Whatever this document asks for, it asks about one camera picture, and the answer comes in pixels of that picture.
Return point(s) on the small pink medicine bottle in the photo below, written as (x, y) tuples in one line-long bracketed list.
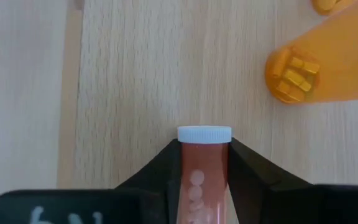
[(204, 161)]

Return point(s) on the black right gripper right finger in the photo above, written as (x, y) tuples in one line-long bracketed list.
[(291, 205)]

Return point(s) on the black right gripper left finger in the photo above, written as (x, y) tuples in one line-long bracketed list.
[(120, 205)]

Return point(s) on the small orange medicine bottle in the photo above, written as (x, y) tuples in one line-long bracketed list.
[(325, 6)]

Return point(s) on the large orange medicine bottle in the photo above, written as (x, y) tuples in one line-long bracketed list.
[(322, 62)]

